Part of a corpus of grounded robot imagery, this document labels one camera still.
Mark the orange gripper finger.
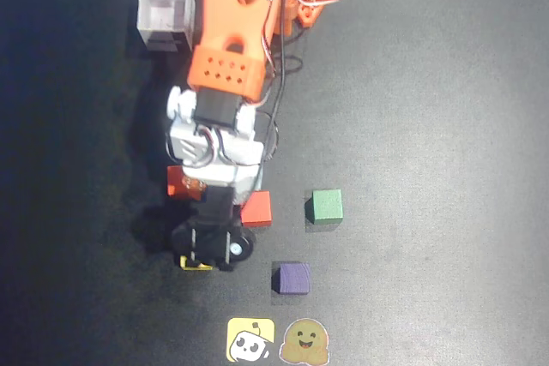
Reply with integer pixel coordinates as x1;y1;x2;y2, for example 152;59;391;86
182;176;208;201

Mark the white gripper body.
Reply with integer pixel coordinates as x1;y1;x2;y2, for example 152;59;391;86
165;123;266;205

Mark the orange wooden cube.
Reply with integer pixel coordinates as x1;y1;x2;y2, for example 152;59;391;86
166;165;194;200

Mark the red wooden cube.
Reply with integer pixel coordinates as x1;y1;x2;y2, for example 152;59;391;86
239;189;274;228

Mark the yellow wooden cube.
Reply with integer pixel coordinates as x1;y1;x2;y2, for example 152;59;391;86
178;255;214;273

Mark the green wooden cube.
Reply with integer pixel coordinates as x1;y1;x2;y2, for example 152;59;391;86
308;188;344;225

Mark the purple wooden cube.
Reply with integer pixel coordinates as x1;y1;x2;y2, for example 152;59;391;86
273;261;311;296

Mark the yellow robot face sticker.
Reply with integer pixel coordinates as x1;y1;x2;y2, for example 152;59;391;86
226;317;276;363

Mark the white open cardboard box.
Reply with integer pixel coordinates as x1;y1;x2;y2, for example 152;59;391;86
136;0;196;53

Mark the black table mat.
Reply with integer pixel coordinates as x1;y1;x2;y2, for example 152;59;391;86
0;0;549;366

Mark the hugging face emoji sticker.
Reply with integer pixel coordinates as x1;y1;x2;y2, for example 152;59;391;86
278;317;330;365

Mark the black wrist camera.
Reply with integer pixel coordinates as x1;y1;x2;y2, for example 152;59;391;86
171;187;255;273

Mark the black camera cable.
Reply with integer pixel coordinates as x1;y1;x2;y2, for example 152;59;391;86
256;0;304;161

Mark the white servo wire bundle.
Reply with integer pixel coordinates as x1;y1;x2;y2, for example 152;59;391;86
259;0;347;80

